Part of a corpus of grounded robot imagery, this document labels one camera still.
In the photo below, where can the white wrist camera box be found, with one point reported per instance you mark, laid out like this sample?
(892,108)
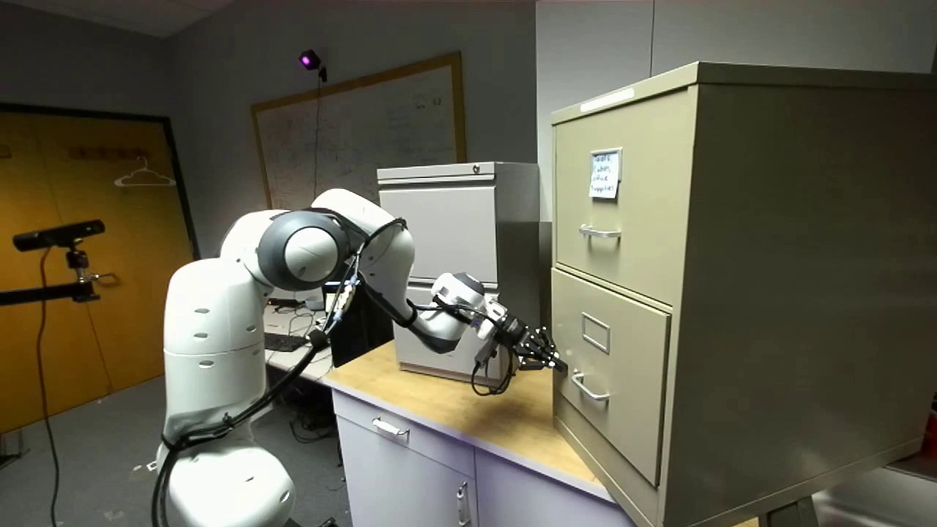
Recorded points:
(491,318)

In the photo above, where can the beige labelled cabinet drawer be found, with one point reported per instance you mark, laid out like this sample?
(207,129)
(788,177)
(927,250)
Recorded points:
(644,222)

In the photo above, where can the beige metal file cabinet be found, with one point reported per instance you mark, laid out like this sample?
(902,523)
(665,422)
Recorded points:
(800,294)

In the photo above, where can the purple-lit mounted camera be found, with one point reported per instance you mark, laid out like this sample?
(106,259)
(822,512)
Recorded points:
(311,60)

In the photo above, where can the black camera on stand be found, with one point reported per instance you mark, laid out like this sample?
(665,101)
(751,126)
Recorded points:
(59,234)

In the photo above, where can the yellow wooden door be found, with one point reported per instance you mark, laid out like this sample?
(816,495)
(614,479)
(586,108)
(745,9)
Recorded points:
(90,282)

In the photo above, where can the grey lateral file cabinet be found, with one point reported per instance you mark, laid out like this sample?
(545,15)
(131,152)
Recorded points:
(450,222)

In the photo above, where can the white paper drawer label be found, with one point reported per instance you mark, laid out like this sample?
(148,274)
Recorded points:
(605,174)

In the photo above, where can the white cabinet with wooden top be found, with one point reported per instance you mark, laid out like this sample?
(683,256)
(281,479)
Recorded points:
(429,457)

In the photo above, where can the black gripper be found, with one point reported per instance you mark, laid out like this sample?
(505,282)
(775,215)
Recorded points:
(521,344)

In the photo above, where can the cluttered equipment desk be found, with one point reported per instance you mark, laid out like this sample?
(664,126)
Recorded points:
(287,340)

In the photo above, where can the beige bottom cabinet drawer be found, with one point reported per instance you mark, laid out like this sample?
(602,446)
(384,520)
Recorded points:
(625,389)

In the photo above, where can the white clothes hanger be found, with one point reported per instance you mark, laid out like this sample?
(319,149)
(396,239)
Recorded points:
(145,179)

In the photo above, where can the wood-framed whiteboard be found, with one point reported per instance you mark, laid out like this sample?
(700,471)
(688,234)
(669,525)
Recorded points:
(382,126)

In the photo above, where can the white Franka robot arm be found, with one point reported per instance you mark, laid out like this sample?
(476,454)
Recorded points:
(214,340)

